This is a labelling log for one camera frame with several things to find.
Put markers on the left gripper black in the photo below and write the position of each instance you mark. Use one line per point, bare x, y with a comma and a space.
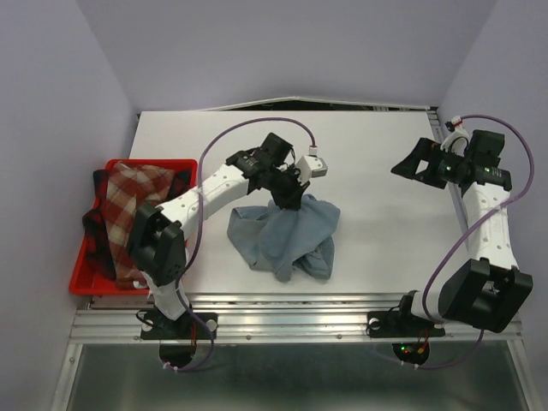
292, 198

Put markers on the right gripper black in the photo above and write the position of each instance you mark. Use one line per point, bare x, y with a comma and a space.
424, 150

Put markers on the light blue denim skirt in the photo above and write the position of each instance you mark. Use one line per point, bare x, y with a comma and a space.
280, 240

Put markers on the red cream plaid skirt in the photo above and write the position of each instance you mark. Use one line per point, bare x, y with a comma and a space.
128, 187

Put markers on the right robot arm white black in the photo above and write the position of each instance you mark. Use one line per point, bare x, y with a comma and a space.
487, 291

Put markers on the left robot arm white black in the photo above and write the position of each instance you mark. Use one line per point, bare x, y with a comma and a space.
157, 239

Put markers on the red navy plaid skirt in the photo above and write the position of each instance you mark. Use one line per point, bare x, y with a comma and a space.
98, 253

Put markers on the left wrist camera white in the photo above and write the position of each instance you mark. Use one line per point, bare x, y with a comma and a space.
310, 167

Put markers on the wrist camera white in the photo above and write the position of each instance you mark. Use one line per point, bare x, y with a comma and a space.
310, 167
456, 142

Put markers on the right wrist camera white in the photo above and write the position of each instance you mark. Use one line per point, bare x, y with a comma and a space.
456, 142

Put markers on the aluminium frame rail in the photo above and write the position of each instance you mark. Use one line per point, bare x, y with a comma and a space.
288, 352

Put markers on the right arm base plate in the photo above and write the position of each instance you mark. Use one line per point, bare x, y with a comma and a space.
392, 324

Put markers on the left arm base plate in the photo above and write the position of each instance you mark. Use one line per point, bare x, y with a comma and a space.
155, 326

